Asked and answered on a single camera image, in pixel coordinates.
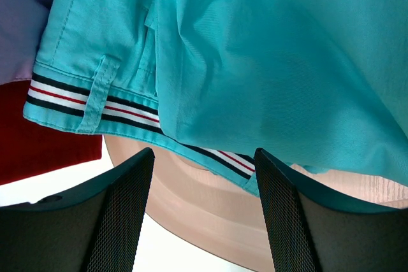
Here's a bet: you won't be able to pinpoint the purple trousers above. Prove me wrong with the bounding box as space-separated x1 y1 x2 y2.
1 0 53 84

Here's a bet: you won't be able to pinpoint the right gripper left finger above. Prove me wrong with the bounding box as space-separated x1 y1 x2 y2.
1 148 155 272

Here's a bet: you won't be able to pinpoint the red trousers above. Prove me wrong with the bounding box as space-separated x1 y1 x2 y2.
1 81 102 185

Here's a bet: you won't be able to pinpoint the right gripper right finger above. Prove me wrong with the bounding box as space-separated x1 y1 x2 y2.
254 148 407 271

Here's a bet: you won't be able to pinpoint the pink translucent plastic basket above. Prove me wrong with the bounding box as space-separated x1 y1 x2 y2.
103 134 408 272

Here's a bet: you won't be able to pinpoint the teal trousers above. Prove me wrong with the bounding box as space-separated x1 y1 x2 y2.
24 0 407 194

